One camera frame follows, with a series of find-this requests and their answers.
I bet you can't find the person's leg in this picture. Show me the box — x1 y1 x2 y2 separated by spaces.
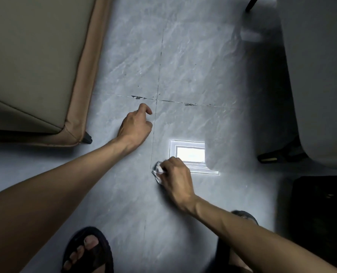
228 248 254 273
62 235 100 272

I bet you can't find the black trash bin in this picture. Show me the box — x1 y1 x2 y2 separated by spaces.
288 175 337 270

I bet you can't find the black metal table leg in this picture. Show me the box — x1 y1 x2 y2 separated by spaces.
245 0 261 12

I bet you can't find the beige leather sofa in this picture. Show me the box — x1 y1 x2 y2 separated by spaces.
0 0 114 147

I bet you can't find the grey marble floor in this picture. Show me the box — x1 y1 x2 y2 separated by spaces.
0 0 337 273

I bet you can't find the person's left leg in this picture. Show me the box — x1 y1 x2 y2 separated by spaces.
62 235 100 272

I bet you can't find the brown left sandal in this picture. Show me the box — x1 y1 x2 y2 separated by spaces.
61 226 114 273

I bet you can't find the person's left forearm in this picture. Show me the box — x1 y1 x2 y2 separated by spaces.
0 138 132 273

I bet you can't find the person's right hand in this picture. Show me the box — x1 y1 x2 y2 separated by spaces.
159 157 200 215

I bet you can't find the white tissue sheet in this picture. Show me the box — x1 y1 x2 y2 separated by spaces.
151 161 168 184

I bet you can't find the person's right leg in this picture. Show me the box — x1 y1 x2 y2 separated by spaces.
228 248 254 273

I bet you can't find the brown right sandal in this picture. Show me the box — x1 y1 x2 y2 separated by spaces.
213 210 259 273

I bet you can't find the person's right forearm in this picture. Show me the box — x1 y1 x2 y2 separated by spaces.
187 196 337 273

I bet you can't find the brown sandal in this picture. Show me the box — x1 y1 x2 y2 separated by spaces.
61 226 114 273
213 210 259 273

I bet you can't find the person's left hand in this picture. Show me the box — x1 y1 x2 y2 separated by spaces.
116 103 154 153

